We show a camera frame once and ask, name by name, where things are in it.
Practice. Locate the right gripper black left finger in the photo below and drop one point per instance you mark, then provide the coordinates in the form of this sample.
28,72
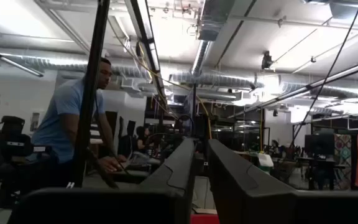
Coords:
166,196

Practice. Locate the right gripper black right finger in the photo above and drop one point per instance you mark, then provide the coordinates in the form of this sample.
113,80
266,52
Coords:
244,193

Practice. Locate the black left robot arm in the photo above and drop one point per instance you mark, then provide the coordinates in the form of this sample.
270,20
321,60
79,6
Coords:
14,146

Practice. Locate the large red bowl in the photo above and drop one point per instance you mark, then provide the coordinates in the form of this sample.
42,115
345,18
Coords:
204,219

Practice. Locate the distant person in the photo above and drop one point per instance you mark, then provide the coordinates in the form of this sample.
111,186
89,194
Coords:
274,146

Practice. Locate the seated person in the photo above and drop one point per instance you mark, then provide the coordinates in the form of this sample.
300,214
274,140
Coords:
141,138

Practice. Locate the black computer monitor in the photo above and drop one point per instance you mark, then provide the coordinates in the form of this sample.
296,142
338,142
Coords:
319,144

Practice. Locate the colourful patterned cloth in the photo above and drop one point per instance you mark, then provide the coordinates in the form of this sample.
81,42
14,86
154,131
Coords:
343,155

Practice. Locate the black framed light bar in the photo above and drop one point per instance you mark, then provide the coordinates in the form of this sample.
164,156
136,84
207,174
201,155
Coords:
322,81
146,34

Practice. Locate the silver ribbed air duct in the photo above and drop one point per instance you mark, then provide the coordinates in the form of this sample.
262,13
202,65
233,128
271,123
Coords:
216,80

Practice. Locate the black frame post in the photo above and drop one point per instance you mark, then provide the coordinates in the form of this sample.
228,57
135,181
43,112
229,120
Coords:
89,93

